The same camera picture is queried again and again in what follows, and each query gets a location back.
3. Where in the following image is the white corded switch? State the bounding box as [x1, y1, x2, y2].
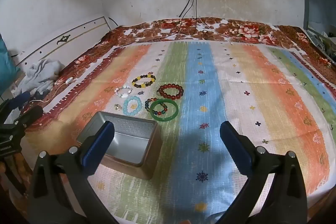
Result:
[39, 78, 74, 103]

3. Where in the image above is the black cable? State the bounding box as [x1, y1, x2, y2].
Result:
[157, 0, 198, 41]
[115, 0, 193, 49]

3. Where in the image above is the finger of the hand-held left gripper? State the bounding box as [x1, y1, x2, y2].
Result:
[13, 105, 44, 128]

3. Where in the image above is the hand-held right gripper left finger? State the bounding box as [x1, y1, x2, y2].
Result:
[28, 120, 120, 224]

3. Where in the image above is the teal cloth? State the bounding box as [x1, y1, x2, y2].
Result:
[0, 32, 20, 96]

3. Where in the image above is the pile of tangled cords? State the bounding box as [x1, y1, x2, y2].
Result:
[310, 30, 336, 58]

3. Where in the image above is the striped christmas tablecloth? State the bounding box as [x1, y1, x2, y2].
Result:
[21, 17, 336, 135]

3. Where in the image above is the white bead bracelet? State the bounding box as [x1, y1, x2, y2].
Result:
[115, 85, 134, 98]

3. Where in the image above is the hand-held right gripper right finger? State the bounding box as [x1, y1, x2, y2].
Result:
[219, 120, 309, 224]

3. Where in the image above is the silver metal tin box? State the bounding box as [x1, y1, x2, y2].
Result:
[77, 112, 161, 180]

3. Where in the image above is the dark red bead bracelet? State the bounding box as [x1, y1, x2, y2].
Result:
[158, 84, 184, 100]

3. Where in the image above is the yellow and brown bead bracelet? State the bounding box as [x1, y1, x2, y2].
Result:
[132, 73, 156, 89]

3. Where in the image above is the dark blue cloth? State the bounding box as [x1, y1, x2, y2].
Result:
[8, 91, 36, 109]

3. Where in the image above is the grey crumpled cloth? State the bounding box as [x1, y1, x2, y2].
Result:
[16, 58, 66, 94]

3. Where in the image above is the white cable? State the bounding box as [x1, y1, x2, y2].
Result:
[199, 17, 235, 45]

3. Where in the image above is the light blue bead bracelet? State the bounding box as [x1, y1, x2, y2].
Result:
[123, 95, 143, 115]

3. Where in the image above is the white headboard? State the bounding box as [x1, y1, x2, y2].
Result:
[16, 16, 111, 75]

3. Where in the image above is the green jade bangle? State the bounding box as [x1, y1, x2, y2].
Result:
[150, 98, 179, 119]

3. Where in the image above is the striped printed blanket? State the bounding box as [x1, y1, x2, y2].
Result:
[24, 40, 336, 224]

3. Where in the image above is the multicolour bead bracelet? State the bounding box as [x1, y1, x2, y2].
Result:
[145, 98, 168, 115]

